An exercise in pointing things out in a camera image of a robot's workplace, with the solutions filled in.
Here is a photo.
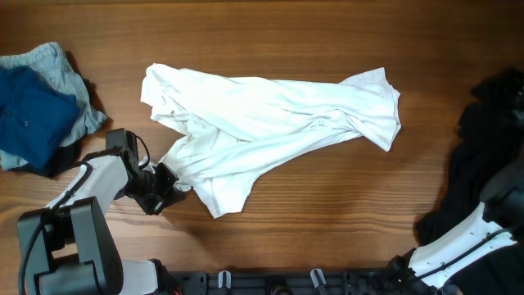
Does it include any white t-shirt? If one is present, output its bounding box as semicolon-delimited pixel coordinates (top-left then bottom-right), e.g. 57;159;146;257
141;63;401;218

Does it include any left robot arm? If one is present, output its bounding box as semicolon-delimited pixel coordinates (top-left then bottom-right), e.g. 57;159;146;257
17;129;184;294

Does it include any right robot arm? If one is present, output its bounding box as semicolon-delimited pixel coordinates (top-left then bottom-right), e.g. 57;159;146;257
381;157;523;294

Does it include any folded black garment left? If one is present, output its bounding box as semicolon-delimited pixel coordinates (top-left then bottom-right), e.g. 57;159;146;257
10;139;81;179

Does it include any folded light denim garment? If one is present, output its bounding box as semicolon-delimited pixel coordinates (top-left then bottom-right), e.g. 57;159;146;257
1;42;106;170

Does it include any black garment right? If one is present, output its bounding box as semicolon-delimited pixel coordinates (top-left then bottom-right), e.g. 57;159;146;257
415;67;523;245

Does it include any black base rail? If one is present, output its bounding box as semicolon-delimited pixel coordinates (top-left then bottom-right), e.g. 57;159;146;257
171;268;381;295

